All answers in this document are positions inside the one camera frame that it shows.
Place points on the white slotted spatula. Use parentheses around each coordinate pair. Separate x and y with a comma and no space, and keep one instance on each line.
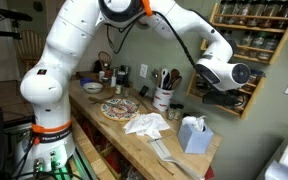
(164,74)

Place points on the wooden platform board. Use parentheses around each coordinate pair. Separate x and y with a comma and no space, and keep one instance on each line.
(90,153)

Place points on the small black timer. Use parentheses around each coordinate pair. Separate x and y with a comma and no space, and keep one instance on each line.
(144,91)

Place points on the wooden spindle chair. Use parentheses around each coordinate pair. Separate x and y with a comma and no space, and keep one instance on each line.
(30,33)
(104,58)

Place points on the red lid jar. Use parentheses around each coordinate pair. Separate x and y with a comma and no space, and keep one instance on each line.
(108,73)

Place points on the metal utensil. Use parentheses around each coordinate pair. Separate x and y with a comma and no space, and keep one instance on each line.
(155,74)

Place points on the white wall outlet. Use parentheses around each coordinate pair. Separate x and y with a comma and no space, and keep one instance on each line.
(144,70)

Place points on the small wooden spice rack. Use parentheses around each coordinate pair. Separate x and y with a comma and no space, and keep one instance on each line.
(251,100)

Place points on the colourful patterned plate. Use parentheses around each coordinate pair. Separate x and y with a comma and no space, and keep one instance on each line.
(119,111)

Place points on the white spice shaker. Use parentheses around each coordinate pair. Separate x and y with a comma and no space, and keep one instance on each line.
(102,76)

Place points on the large wooden spice rack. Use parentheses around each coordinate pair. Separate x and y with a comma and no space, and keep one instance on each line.
(286,36)

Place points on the black utensil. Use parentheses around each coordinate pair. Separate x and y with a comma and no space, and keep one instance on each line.
(166,80)

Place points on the aluminium base frame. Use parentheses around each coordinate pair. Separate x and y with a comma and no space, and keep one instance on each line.
(84,168)

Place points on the dark sauce bottle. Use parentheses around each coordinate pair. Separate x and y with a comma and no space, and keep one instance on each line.
(97,66)

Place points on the crumpled white cloth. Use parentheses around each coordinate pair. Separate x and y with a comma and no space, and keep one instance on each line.
(145,125)

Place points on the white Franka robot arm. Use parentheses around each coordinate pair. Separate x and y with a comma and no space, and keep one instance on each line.
(50,83)

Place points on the blue bowl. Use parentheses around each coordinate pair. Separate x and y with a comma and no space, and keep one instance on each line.
(85,81)

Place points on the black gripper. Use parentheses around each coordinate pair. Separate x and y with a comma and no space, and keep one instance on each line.
(222,98)

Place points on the wooden stepped condiment rack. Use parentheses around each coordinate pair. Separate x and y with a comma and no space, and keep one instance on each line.
(87,75)

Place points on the white bowl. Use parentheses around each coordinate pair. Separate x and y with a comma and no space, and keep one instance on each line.
(93,88)

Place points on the small black lid jar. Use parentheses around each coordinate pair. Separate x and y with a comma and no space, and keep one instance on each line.
(171,112)
(179,112)
(186,116)

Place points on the black camera on boom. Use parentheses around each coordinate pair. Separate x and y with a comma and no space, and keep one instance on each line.
(14,15)

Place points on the steel pepper mill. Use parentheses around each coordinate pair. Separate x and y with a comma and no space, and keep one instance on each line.
(113,79)

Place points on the white tissue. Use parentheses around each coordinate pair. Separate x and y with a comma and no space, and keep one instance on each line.
(194,122)

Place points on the blue tissue box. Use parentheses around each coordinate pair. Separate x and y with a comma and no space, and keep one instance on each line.
(194,141)

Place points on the wooden spoon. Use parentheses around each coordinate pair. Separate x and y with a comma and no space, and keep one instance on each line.
(174,73)
(177,81)

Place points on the tall steel canister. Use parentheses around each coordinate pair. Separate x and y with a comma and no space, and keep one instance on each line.
(126,78)

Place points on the metal spatula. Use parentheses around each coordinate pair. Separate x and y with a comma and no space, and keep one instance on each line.
(162,150)

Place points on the small seasoning jar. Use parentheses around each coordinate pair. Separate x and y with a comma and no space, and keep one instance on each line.
(118,89)

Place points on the white red utensil crock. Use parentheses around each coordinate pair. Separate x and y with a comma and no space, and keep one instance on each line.
(162,98)

